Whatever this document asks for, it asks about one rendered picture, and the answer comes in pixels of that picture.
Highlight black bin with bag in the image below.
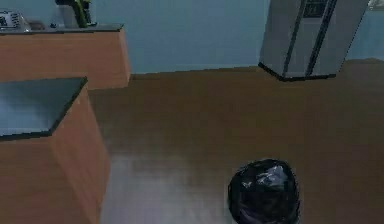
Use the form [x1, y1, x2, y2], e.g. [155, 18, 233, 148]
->
[227, 158, 302, 224]

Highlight grey steel fridge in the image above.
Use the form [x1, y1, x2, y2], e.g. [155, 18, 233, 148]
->
[258, 0, 370, 82]

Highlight black fridge handle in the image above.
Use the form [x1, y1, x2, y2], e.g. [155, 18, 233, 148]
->
[281, 0, 307, 78]
[305, 0, 338, 77]

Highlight green and black bottle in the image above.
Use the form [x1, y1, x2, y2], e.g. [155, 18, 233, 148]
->
[72, 0, 95, 29]

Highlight grey coffee machine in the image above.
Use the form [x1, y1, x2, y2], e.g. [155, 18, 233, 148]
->
[54, 0, 81, 29]

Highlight brown cupboard with dark worktop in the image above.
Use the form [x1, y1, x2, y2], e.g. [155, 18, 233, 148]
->
[0, 76, 112, 224]
[0, 23, 132, 91]

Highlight grey stove top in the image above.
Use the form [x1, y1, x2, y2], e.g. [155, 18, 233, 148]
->
[0, 9, 32, 34]

